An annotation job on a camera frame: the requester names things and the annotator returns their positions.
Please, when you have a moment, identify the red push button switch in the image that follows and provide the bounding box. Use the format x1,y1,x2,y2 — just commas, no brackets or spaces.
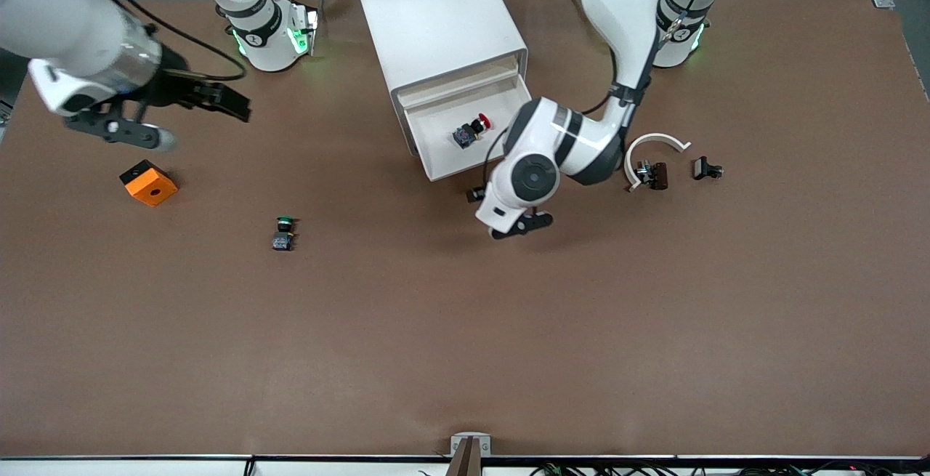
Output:
452,115,493,150

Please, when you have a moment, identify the brown table cover mat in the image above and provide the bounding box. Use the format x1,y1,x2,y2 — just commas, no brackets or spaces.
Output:
0,0,930,460

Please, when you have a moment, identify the dark brown contact block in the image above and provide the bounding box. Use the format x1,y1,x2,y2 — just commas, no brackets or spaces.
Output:
636,160,669,191

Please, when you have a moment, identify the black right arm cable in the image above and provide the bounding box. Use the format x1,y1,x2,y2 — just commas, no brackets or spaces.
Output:
76,0,248,83

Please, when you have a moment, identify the orange button enclosure box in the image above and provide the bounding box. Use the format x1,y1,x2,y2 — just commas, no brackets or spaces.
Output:
119,160,179,208

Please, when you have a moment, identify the green push button switch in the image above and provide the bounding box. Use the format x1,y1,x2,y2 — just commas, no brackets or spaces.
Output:
272,215,297,252

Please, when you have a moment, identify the white curved plastic ring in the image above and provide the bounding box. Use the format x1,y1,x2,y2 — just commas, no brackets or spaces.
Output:
624,133,692,193

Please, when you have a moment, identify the grey metal table bracket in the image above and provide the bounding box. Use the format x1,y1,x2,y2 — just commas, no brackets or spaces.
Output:
450,432,492,476

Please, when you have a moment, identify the black cable bundle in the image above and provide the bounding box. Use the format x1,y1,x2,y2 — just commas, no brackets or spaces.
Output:
530,461,930,476

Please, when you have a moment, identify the white table edge rail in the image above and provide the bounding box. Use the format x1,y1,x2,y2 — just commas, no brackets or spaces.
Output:
0,454,930,476

